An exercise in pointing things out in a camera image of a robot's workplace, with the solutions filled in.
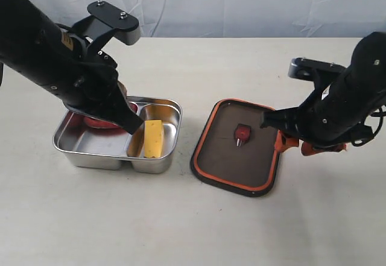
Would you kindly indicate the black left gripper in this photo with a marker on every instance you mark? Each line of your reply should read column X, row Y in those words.
column 86, row 83

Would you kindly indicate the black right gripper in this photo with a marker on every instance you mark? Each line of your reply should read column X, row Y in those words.
column 323, row 124

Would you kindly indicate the red toy sausage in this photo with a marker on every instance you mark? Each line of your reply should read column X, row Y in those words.
column 99, row 124

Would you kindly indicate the yellow toy cheese wedge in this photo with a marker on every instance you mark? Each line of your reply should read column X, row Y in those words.
column 153, row 138

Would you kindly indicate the dark transparent lunch box lid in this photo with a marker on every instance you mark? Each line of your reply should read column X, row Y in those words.
column 234, row 153

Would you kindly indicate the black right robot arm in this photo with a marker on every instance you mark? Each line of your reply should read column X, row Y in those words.
column 363, row 78

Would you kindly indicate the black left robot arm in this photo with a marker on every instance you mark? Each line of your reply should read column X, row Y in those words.
column 22, row 27

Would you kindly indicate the stainless steel lunch box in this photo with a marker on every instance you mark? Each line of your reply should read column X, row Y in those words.
column 111, row 148

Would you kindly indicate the blue wrinkled backdrop cloth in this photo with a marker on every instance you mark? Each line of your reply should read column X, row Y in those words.
column 238, row 18

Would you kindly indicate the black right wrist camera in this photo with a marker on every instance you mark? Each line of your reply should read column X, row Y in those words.
column 305, row 69

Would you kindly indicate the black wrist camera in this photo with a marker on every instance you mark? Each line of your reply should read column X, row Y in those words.
column 106, row 21
column 305, row 69

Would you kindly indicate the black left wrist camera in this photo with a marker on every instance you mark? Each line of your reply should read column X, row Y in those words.
column 106, row 21

